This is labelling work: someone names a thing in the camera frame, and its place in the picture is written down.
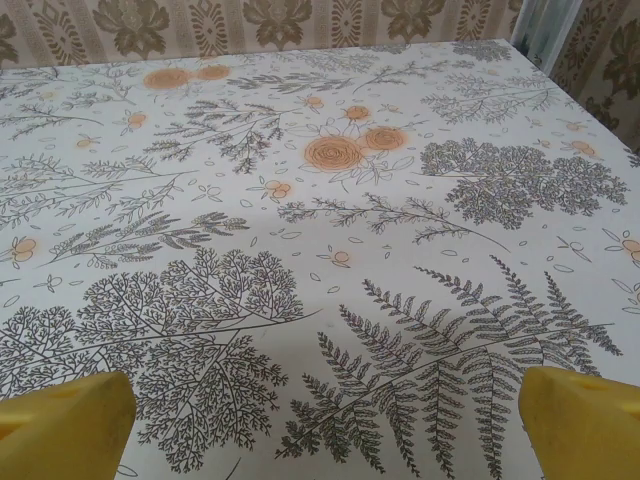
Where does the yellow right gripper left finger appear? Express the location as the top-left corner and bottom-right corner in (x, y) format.
(0, 370), (138, 480)

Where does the floral printed tablecloth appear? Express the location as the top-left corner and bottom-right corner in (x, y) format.
(0, 38), (640, 480)

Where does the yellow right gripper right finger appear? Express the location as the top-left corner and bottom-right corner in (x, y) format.
(516, 365), (640, 480)

